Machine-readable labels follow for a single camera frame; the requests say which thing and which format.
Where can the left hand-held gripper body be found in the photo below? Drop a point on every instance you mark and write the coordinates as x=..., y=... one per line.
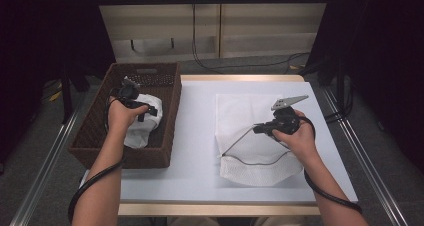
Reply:
x=128, y=94

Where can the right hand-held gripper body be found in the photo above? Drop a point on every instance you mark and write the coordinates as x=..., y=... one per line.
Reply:
x=286, y=122

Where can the white garment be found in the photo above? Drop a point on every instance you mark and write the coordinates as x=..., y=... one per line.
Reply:
x=138, y=136

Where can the white mesh laundry bag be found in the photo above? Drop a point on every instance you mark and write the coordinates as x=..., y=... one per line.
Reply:
x=240, y=116

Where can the brown wicker basket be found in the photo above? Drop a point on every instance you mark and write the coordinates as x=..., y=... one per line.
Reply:
x=160, y=136

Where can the person's left hand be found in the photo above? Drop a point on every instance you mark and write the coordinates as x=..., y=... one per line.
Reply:
x=120, y=119

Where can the person's right hand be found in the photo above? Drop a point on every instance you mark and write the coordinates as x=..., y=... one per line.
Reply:
x=301, y=142

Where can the white foam board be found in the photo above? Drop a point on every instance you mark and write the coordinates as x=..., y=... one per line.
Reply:
x=186, y=136

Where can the wooden table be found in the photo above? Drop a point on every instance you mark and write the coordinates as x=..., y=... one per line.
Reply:
x=233, y=77

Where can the black metal stand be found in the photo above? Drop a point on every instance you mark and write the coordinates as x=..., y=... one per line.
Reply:
x=340, y=86
x=66, y=96

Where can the yellow floor tape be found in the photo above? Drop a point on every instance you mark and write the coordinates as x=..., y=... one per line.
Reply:
x=55, y=96

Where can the person's right leg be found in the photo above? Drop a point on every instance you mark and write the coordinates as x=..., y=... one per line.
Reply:
x=276, y=222

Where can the person's leg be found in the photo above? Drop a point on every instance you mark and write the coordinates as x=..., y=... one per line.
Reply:
x=193, y=222
x=276, y=222

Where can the black curtain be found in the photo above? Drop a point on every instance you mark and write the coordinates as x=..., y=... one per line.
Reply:
x=383, y=52
x=40, y=36

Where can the person's left leg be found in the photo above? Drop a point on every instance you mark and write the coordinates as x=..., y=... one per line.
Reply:
x=193, y=222

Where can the metal floor rail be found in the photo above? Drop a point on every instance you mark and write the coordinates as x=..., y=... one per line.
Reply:
x=366, y=172
x=50, y=159

